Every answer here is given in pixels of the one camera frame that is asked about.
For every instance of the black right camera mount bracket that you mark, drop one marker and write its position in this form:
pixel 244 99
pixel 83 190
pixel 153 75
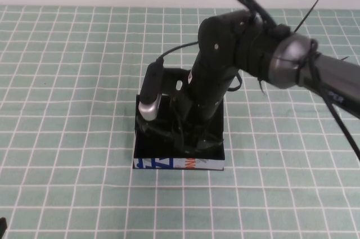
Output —
pixel 174 78

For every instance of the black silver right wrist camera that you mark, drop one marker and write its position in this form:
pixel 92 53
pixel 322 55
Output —
pixel 150 92

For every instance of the black zip tie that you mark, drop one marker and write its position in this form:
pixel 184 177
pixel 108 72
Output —
pixel 309 11

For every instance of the green white checked tablecloth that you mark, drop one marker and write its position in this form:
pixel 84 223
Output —
pixel 70 67

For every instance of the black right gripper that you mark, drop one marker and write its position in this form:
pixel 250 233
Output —
pixel 202 101

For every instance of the black printed glasses case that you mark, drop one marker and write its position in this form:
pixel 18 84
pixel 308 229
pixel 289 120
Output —
pixel 157 152

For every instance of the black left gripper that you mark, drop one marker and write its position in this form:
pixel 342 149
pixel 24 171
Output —
pixel 2 224

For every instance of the dark framed glasses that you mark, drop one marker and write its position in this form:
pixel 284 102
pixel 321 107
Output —
pixel 209 144

